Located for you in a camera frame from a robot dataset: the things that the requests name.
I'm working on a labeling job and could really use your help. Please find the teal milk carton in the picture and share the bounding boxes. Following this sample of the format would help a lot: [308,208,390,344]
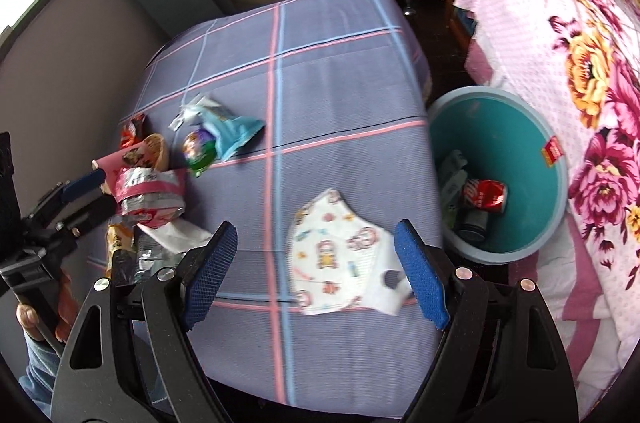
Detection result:
[437,149,468,229]

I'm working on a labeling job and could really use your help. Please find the red cola can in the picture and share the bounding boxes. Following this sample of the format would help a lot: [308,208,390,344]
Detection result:
[462,179,509,214]

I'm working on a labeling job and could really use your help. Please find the pink floral quilt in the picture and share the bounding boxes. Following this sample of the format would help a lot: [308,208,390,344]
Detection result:
[452,0,639,417]

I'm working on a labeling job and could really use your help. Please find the pink red snack wrapper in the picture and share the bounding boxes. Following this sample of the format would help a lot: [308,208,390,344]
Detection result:
[114,167,186,228]

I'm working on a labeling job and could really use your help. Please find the orange snack packet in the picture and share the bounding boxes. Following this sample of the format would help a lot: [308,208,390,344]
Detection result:
[119,113,148,149]

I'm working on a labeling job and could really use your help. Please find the grey plaid bed sheet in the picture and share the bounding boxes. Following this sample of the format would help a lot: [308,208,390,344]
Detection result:
[118,0,439,419]

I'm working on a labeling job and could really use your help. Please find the silver foil wrapper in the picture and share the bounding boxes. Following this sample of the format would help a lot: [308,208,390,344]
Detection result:
[111,232,186,285]

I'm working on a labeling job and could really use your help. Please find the red sticker on bin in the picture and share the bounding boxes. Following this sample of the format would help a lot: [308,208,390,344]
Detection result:
[540,136,564,168]

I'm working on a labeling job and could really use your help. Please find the white blue paper cup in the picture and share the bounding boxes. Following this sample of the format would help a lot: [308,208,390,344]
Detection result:
[458,209,489,245]

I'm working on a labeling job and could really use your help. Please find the pink paper cup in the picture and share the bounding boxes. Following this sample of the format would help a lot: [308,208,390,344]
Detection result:
[91,134,169,194]

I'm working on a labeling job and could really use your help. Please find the light blue snack bag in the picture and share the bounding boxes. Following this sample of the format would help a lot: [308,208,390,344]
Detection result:
[169,94,266,162]

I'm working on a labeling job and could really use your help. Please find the white tissue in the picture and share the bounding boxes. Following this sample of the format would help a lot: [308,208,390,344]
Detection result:
[137,218,213,255]

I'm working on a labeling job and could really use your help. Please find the white cartoon face mask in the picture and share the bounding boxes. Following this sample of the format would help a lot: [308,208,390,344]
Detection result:
[286,189,412,316]

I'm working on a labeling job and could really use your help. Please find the teal plastic trash bin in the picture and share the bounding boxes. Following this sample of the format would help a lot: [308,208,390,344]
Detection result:
[427,86,568,266]

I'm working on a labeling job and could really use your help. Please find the purple green toy egg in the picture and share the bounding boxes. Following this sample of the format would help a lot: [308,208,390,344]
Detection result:
[182,127,217,177]

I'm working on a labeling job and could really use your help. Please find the person's left hand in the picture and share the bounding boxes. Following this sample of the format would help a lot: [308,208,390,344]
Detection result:
[14,269,82,344]

